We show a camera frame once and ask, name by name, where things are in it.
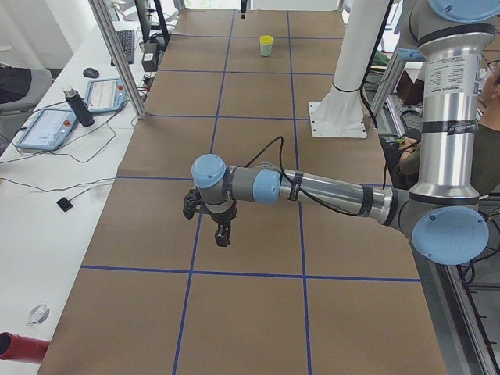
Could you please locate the far teach pendant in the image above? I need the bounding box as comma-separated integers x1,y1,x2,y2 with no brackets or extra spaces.
84,78,127,114

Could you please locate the green cup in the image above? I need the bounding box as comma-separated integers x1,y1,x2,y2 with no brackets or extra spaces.
260,43,273,57

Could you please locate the brown paper table cover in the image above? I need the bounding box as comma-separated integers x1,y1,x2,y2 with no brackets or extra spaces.
40,10,446,374

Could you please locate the black power adapter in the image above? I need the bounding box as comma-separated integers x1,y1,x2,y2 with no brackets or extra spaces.
141,42,159,72

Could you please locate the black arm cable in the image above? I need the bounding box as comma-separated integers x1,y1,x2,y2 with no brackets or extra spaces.
245,136,352,216

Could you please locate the yellow cup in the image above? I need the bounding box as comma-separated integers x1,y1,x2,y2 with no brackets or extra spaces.
259,35,273,45

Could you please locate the teach pendant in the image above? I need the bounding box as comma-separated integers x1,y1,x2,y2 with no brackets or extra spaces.
16,109,77,151
84,78,127,114

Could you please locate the black keyboard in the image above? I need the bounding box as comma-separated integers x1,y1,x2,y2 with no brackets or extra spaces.
116,30,135,64

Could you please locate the aluminium frame post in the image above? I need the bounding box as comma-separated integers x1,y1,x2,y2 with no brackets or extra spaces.
88,0,146,120

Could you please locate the near teach pendant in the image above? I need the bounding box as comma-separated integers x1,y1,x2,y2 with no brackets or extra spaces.
16,109,77,151

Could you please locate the red cylinder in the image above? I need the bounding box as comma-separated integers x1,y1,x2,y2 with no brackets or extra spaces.
1,332,50,364

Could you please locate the seated person in green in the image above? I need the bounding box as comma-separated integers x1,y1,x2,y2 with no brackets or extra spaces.
382,61,499,196

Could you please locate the small black square device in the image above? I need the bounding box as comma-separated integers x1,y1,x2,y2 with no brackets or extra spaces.
56,197,73,212

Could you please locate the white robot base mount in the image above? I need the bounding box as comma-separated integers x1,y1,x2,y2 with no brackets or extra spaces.
309,0,392,139

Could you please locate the black computer mouse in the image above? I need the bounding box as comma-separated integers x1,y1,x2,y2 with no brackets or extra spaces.
82,67,99,78

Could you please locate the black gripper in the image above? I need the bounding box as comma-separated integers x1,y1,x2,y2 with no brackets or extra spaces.
183,189,237,247

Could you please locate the black water bottle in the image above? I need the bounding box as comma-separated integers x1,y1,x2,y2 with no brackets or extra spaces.
62,86,95,127

